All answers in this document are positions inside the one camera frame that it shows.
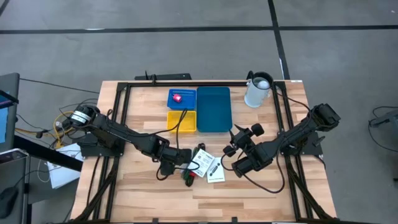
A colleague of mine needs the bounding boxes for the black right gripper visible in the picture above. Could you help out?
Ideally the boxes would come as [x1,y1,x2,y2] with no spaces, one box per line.
[223,123,266,158]

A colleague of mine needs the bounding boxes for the white and green cardboard box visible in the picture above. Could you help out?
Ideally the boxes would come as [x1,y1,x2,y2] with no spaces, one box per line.
[190,148,216,179]
[206,156,226,184]

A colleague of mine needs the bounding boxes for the green cable bundle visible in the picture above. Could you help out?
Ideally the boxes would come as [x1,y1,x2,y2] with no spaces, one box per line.
[181,167,197,188]

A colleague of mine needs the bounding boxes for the small yellow plastic bin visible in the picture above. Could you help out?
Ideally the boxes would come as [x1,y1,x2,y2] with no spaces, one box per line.
[166,110,198,134]

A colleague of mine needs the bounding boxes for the large teal-blue plastic bin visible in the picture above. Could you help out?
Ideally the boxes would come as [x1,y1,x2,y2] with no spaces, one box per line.
[196,86,234,134]

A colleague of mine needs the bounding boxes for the small blue perforated bin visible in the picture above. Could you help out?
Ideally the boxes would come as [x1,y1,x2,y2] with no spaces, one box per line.
[167,88,197,111]

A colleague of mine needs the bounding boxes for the black bar with antennas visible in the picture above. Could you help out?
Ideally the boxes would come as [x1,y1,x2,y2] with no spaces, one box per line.
[134,70,193,82]

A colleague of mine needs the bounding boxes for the white paper sheets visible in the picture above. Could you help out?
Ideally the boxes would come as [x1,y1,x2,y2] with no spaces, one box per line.
[45,142,84,190]

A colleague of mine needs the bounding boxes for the black desk beam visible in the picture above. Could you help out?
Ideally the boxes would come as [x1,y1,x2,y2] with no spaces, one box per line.
[14,135,84,172]

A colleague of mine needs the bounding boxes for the grey floor stand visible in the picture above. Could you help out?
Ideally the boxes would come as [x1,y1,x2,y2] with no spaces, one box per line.
[368,105,398,129]

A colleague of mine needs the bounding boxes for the black computer mouse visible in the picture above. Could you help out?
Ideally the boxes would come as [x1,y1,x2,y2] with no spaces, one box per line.
[0,186,19,219]

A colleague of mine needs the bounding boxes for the grey monitor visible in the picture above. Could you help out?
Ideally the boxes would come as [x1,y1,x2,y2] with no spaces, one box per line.
[0,72,21,153]

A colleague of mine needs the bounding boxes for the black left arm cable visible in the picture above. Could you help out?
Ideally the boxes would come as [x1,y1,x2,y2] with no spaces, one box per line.
[105,107,200,182]

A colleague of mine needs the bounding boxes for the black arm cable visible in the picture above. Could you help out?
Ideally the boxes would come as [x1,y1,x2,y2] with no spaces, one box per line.
[105,107,200,182]
[221,146,286,194]

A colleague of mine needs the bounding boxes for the black aluminium table frame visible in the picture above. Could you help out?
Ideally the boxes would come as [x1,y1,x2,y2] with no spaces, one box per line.
[71,80,338,223]

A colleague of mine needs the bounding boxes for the black lamp cable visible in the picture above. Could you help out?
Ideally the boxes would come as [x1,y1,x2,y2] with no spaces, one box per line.
[272,83,312,114]

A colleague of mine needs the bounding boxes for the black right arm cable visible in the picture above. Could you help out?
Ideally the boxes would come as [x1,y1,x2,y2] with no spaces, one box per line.
[221,146,286,194]

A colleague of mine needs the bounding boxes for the yellow cable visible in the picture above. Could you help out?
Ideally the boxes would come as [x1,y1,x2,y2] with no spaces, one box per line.
[53,110,75,149]

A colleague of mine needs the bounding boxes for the black floor cable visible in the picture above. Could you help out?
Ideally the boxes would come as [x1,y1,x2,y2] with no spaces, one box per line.
[19,77,101,94]

